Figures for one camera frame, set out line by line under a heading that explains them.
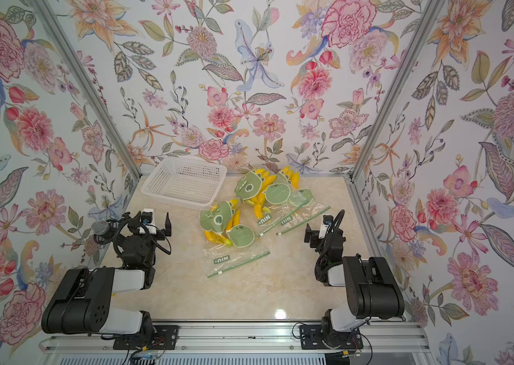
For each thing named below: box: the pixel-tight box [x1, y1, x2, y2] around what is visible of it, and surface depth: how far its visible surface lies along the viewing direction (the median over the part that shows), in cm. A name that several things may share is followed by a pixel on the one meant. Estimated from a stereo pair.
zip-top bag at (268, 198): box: [234, 168, 308, 238], surface depth 102 cm
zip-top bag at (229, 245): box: [199, 199, 271, 279], surface depth 95 cm
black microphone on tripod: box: [91, 220, 118, 245], surface depth 79 cm
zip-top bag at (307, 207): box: [275, 165, 331, 236], surface depth 99 cm
